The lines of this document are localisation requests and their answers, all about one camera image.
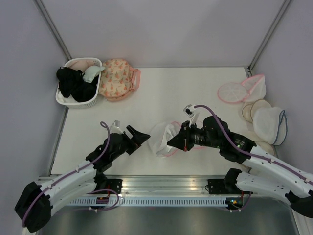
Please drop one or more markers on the white bra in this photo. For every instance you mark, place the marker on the white bra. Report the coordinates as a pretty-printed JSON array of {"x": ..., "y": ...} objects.
[
  {"x": 91, "y": 72},
  {"x": 165, "y": 132}
]

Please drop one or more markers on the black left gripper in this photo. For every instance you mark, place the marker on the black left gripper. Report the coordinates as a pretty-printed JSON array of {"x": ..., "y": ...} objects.
[{"x": 139, "y": 137}]

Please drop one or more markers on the white slotted cable duct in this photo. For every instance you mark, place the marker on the white slotted cable duct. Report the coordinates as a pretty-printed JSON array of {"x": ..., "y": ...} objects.
[{"x": 151, "y": 201}]

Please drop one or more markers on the right aluminium corner post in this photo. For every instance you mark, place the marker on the right aluminium corner post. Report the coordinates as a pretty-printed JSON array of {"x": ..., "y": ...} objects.
[{"x": 266, "y": 39}]

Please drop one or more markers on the beige bra cup upper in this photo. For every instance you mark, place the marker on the beige bra cup upper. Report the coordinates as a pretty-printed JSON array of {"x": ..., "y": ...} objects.
[{"x": 249, "y": 109}]

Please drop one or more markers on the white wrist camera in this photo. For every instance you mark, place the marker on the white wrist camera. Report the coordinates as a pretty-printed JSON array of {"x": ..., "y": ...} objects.
[
  {"x": 115, "y": 127},
  {"x": 192, "y": 113}
]

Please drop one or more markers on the pink mesh laundry bag flat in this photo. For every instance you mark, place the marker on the pink mesh laundry bag flat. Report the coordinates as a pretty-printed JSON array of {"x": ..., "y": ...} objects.
[{"x": 232, "y": 93}]

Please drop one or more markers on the aluminium corner post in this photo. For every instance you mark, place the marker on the aluminium corner post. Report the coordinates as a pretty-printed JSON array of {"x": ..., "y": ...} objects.
[
  {"x": 52, "y": 27},
  {"x": 266, "y": 39}
]

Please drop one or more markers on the white plastic laundry basket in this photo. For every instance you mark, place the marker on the white plastic laundry basket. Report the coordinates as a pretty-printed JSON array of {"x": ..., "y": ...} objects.
[{"x": 79, "y": 64}]

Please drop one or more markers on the pink rimmed mesh laundry bag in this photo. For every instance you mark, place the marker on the pink rimmed mesh laundry bag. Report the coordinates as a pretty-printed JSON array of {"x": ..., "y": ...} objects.
[{"x": 153, "y": 139}]

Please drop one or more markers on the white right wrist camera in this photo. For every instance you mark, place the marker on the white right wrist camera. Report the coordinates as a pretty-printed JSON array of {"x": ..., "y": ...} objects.
[{"x": 192, "y": 113}]

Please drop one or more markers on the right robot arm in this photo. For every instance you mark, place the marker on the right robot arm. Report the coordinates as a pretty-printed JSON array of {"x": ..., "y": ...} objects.
[{"x": 291, "y": 185}]

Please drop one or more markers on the pink mesh laundry bag open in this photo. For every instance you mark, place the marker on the pink mesh laundry bag open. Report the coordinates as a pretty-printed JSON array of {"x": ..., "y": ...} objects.
[{"x": 255, "y": 87}]

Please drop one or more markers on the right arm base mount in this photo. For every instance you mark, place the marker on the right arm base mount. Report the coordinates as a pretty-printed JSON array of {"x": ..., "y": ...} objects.
[{"x": 220, "y": 187}]

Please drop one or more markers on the black bras in basket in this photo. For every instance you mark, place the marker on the black bras in basket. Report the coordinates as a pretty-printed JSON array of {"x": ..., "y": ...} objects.
[{"x": 71, "y": 83}]

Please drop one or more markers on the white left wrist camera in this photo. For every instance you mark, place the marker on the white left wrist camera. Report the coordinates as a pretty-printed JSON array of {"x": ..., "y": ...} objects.
[{"x": 115, "y": 127}]

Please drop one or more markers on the white bra in basket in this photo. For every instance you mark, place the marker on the white bra in basket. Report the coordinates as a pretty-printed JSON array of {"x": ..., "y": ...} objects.
[{"x": 91, "y": 72}]

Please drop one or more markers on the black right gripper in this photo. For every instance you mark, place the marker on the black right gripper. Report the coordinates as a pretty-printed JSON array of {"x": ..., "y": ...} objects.
[{"x": 182, "y": 140}]

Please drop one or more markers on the floral peach bra case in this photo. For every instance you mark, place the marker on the floral peach bra case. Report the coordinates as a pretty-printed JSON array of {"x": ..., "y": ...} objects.
[{"x": 118, "y": 80}]

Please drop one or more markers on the left aluminium corner post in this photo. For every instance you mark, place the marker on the left aluminium corner post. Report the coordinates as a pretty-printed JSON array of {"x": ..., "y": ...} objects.
[{"x": 52, "y": 27}]

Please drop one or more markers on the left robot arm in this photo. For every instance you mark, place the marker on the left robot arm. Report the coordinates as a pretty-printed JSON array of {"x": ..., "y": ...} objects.
[{"x": 39, "y": 202}]

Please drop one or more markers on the aluminium front rail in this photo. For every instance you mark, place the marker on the aluminium front rail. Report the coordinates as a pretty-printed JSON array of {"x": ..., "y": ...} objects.
[{"x": 164, "y": 185}]

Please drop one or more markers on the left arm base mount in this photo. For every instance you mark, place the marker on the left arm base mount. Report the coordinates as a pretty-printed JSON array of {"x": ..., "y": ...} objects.
[{"x": 107, "y": 183}]

